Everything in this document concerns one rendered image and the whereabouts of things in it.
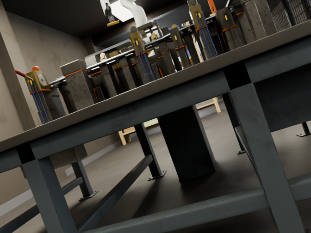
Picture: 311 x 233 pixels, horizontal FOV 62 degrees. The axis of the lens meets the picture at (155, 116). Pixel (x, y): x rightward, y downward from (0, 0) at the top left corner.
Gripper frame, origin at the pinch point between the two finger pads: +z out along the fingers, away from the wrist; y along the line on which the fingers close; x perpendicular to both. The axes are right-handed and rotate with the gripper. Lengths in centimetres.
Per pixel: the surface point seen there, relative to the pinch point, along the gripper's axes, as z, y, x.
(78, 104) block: 48, 19, -38
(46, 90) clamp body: 33, 13, -54
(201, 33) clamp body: 39, 45, 36
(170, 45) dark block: 28.7, -0.3, 31.8
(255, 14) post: 44, 67, 53
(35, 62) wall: -110, -364, -126
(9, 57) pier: -99, -267, -143
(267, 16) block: 43, 49, 72
